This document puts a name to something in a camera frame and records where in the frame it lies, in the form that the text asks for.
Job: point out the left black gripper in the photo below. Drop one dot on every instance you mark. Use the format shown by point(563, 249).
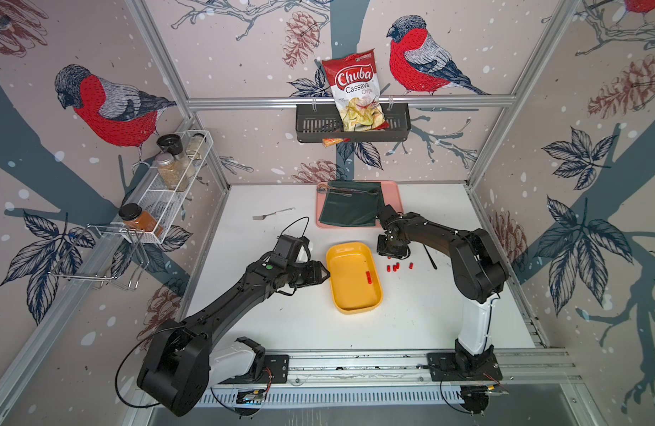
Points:
point(315, 273)

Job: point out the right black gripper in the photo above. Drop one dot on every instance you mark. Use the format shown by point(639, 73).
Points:
point(398, 252)

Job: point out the yellow plastic storage box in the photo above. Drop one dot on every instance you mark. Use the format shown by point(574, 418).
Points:
point(348, 264)

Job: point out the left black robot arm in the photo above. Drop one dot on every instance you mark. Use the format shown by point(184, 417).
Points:
point(176, 369)

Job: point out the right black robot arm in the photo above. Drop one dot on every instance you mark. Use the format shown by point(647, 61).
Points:
point(477, 270)

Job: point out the black plastic fork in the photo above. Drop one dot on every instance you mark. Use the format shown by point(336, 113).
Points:
point(427, 251)

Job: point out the pink plastic tray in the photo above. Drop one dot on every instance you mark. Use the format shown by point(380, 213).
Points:
point(391, 197)

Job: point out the dark green folded cloth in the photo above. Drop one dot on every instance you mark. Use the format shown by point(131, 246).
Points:
point(354, 211)

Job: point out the black tongs on tray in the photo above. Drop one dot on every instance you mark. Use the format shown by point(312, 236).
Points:
point(325, 188)

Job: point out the silver metal fork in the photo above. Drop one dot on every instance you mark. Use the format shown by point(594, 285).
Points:
point(268, 215)

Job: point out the left circuit board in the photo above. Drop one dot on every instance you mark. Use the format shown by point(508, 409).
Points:
point(250, 397)

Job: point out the clear pale spice jar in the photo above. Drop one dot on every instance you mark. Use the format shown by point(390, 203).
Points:
point(196, 146)

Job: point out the silver lid spice jar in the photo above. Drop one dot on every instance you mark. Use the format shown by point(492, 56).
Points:
point(171, 172)

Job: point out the Chuba cassava chips bag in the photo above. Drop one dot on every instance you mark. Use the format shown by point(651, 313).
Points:
point(356, 90)

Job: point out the orange spice jar black lid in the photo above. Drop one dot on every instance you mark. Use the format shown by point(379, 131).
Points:
point(136, 218)

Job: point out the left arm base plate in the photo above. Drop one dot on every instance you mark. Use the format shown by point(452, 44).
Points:
point(265, 369)

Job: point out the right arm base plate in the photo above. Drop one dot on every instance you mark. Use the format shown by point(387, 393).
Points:
point(444, 368)

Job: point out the white wire spice rack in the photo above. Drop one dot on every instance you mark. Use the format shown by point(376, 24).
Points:
point(166, 205)

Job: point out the chrome wire holder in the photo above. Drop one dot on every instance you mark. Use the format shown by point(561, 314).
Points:
point(119, 259)

